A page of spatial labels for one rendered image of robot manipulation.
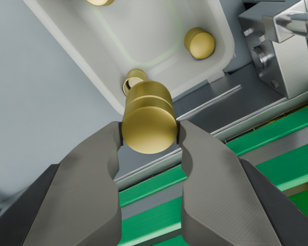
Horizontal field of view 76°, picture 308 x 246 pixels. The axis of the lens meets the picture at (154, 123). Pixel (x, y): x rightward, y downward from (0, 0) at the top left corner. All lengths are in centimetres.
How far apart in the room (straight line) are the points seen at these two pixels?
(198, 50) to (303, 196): 22
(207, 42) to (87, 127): 27
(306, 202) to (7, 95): 48
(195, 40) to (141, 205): 23
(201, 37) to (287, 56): 10
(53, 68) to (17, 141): 19
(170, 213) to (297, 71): 20
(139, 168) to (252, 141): 15
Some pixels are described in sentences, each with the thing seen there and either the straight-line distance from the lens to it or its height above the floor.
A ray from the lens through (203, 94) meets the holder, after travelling 34.
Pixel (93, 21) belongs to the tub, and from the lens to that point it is 32.
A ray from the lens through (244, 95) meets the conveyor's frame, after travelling 30.
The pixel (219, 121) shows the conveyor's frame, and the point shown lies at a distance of 28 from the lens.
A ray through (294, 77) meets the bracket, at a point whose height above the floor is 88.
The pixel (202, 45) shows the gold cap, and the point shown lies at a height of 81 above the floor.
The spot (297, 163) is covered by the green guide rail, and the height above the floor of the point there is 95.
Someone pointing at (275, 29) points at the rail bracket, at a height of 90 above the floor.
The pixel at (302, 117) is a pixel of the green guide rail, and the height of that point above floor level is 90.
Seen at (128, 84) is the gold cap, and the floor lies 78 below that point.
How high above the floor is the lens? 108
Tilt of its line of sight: 58 degrees down
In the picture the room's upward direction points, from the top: 177 degrees clockwise
